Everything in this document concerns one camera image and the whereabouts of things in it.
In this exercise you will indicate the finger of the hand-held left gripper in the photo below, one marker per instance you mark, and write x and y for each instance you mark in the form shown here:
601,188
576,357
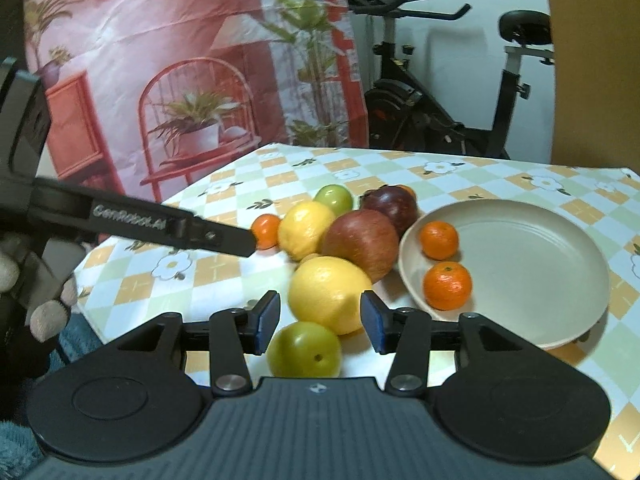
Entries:
225,237

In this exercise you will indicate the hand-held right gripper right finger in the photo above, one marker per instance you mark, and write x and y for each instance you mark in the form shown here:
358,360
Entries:
372,320

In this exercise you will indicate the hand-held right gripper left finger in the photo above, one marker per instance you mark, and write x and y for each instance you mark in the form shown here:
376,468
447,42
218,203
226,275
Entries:
267,322

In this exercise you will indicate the smooth small orange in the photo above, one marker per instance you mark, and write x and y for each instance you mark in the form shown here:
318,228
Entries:
266,230

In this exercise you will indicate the round yellow-green fruit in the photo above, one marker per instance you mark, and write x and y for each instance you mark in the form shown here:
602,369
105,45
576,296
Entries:
302,350

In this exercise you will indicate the yellow lemon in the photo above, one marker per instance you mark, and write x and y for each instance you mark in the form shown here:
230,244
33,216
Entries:
330,292
305,230

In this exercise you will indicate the red apple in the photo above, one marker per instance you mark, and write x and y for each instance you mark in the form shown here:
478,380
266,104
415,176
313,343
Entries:
360,245

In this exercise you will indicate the dark purple mangosteen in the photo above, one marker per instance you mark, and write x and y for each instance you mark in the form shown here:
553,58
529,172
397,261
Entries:
392,207

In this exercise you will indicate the round green fruit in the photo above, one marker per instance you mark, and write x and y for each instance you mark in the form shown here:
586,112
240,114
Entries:
336,197

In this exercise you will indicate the beige round plate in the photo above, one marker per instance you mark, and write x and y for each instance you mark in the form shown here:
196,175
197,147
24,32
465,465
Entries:
525,270

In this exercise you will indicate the person's left hand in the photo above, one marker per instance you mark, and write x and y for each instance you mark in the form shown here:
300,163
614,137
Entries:
47,320

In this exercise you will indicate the red printed backdrop cloth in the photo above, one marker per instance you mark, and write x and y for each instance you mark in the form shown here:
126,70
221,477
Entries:
150,35

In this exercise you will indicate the teal fuzzy cloth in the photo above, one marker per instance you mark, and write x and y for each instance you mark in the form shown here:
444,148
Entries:
82,340

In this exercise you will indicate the black exercise bike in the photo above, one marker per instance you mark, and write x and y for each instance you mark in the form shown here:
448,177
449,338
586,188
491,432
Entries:
400,105

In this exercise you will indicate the wooden door panel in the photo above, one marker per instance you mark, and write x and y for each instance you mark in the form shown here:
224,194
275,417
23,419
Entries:
595,60

